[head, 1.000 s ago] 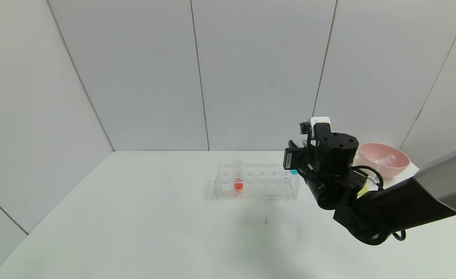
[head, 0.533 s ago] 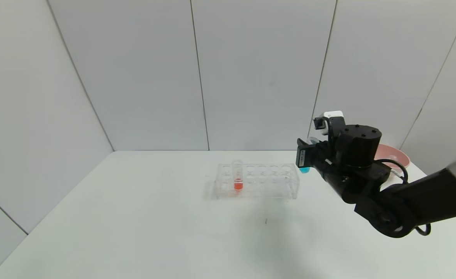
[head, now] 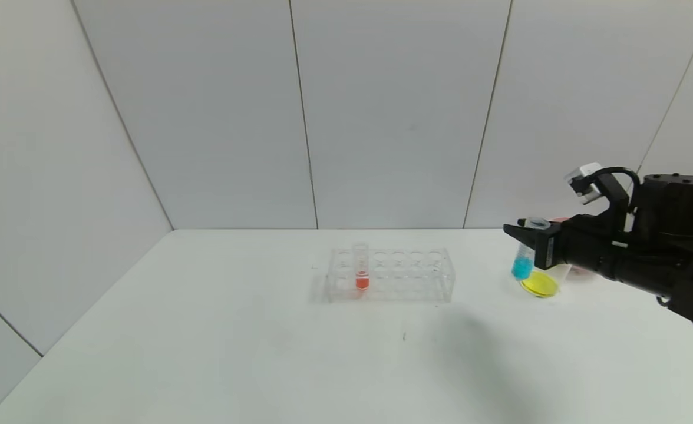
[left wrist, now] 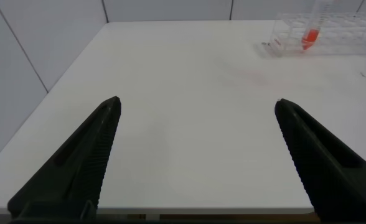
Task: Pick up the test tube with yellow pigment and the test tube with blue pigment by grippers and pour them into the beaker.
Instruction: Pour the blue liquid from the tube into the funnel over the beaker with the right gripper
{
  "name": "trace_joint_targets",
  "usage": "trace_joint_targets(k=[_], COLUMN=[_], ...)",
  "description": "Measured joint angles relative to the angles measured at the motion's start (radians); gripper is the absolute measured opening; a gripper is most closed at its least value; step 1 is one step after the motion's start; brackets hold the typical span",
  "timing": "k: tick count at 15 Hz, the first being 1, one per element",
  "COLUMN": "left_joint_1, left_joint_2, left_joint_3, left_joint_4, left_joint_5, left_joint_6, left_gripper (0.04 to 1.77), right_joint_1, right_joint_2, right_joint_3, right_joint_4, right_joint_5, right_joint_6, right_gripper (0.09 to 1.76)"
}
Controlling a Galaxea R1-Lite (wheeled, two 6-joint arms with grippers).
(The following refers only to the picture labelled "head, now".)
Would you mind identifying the test tube with blue pigment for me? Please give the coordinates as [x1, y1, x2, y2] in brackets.
[511, 216, 552, 281]

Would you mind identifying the clear plastic test tube rack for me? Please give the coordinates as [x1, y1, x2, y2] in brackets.
[326, 247, 456, 303]

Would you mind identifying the clear glass beaker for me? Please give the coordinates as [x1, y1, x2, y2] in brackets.
[519, 247, 575, 299]

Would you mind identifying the pink bowl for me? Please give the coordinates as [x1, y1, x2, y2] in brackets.
[549, 216, 596, 281]

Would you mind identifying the black camera cable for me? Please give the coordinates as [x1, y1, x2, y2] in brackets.
[587, 167, 643, 214]

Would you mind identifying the test tube with orange pigment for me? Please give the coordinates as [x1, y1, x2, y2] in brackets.
[352, 242, 371, 292]

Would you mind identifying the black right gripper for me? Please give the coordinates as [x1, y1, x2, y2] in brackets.
[503, 214, 616, 280]

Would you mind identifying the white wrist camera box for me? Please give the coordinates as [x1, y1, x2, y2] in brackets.
[564, 163, 604, 206]

